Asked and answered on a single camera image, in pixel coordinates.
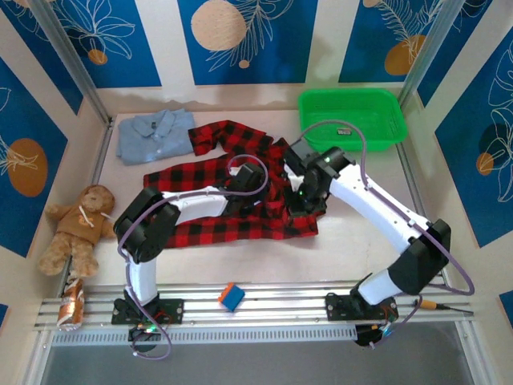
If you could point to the aluminium rail frame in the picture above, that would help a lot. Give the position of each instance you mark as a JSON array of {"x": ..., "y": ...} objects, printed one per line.
[{"x": 280, "y": 309}]

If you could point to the brown teddy bear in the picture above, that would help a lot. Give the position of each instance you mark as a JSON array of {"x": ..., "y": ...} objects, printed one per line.
[{"x": 76, "y": 224}]

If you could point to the blue orange cube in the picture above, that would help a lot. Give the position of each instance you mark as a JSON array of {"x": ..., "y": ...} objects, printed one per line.
[{"x": 232, "y": 297}]

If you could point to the light blue folded shirt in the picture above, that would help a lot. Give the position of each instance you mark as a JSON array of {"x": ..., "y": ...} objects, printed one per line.
[{"x": 152, "y": 138}]

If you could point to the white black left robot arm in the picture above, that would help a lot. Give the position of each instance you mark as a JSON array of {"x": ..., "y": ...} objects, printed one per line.
[{"x": 200, "y": 204}]

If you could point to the small grey label card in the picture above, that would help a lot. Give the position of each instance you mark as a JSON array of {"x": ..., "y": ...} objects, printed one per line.
[{"x": 343, "y": 131}]

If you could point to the green plastic basket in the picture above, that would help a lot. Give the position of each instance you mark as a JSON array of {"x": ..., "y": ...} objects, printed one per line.
[{"x": 384, "y": 116}]

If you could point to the red black plaid shirt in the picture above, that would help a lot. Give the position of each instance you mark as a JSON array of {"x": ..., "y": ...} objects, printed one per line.
[{"x": 224, "y": 136}]

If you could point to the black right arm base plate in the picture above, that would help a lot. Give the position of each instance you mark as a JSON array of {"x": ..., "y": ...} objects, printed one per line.
[{"x": 338, "y": 306}]

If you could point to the orange white drink can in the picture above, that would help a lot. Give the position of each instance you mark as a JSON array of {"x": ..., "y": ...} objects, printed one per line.
[{"x": 71, "y": 306}]

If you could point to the black controller board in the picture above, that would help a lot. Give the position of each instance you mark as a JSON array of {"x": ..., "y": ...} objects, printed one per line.
[
  {"x": 370, "y": 335},
  {"x": 144, "y": 335}
]

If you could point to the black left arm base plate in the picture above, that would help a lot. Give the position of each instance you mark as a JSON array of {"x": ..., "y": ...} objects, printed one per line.
[{"x": 172, "y": 310}]

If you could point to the aluminium corner post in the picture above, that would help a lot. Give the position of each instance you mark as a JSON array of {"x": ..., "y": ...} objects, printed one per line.
[
  {"x": 429, "y": 52},
  {"x": 76, "y": 68}
]

